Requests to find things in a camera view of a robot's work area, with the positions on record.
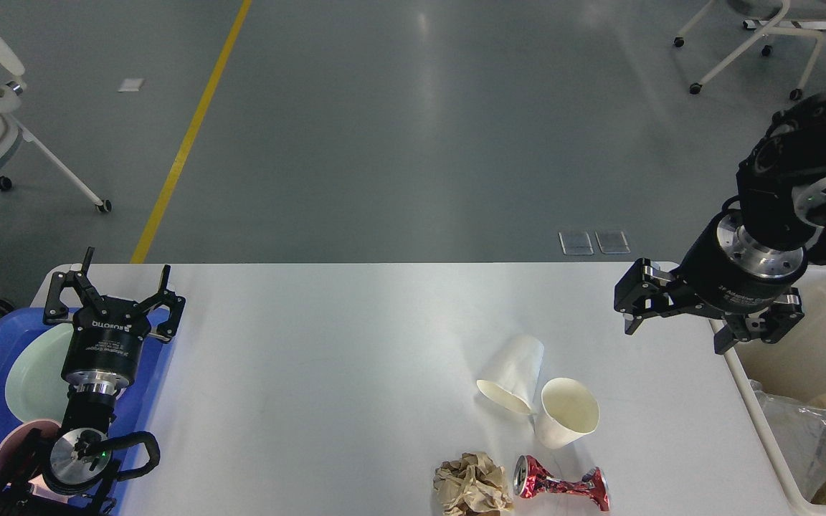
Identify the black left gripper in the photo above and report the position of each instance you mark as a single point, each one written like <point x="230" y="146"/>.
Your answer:
<point x="106" y="347"/>

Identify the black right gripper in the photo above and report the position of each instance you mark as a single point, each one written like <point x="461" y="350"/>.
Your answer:
<point x="726" y="269"/>

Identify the light green plate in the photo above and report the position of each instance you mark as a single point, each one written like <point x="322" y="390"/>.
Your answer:
<point x="36" y="387"/>

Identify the aluminium foil tray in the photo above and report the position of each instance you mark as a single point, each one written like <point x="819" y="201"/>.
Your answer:
<point x="800" y="432"/>

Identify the white paper cup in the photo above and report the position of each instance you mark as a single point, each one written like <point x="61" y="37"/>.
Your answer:
<point x="510" y="378"/>
<point x="568" y="412"/>

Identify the brown paper ball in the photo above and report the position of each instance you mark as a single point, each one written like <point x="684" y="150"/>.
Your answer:
<point x="472" y="485"/>

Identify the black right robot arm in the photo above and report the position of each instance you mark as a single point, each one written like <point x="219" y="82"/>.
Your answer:
<point x="781" y="184"/>

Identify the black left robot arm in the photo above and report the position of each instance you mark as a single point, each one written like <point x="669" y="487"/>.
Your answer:
<point x="73" y="472"/>

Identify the beige plastic bin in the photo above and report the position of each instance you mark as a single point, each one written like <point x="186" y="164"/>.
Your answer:
<point x="794" y="367"/>

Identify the red foil wrapper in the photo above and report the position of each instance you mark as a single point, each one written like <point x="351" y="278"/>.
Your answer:
<point x="530" y="479"/>

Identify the white chair base bar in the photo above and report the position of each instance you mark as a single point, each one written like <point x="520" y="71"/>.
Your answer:
<point x="819" y="26"/>

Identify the white wheeled chair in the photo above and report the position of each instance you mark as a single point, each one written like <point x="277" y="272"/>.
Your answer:
<point x="773" y="12"/>

